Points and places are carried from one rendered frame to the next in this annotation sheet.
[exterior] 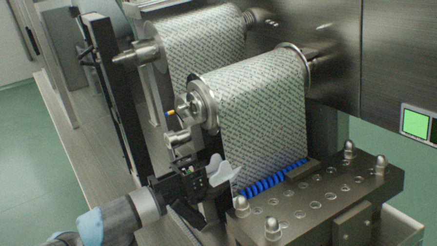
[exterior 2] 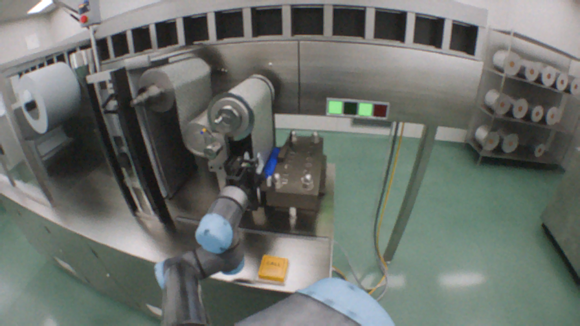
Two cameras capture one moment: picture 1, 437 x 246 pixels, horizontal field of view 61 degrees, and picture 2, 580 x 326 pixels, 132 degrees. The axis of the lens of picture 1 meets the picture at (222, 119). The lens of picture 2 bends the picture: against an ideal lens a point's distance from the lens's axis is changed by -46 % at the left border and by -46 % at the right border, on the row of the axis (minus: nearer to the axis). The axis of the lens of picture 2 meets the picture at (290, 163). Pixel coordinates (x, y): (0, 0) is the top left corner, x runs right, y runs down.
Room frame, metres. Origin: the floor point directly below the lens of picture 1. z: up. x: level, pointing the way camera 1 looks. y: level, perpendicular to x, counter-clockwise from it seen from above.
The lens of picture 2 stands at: (0.24, 0.46, 1.49)
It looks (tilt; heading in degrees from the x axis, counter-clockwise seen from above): 31 degrees down; 306
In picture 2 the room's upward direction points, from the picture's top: 1 degrees counter-clockwise
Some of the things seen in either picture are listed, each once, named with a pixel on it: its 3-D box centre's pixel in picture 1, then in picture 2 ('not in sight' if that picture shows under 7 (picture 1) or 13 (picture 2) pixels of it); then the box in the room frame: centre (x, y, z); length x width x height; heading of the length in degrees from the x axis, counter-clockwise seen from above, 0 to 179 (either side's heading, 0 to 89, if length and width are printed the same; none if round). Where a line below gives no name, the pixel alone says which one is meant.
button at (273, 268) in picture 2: not in sight; (273, 268); (0.51, 0.18, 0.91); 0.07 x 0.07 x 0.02; 26
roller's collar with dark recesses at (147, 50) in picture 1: (145, 51); (151, 94); (0.97, 0.17, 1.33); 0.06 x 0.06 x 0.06; 26
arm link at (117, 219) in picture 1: (109, 224); (219, 226); (0.58, 0.26, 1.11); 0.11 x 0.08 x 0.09; 116
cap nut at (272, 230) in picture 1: (272, 226); (307, 180); (0.55, -0.06, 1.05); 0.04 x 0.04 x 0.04
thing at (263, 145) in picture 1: (268, 146); (264, 141); (0.75, -0.10, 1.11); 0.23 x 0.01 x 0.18; 116
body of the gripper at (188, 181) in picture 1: (179, 186); (241, 180); (0.65, 0.11, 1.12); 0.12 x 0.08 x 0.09; 116
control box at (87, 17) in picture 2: not in sight; (87, 12); (1.26, 0.26, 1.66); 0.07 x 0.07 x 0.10; 36
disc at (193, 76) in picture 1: (202, 104); (230, 117); (0.75, 0.04, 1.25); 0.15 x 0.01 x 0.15; 26
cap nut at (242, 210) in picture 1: (242, 204); (276, 180); (0.63, -0.01, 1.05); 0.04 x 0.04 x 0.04
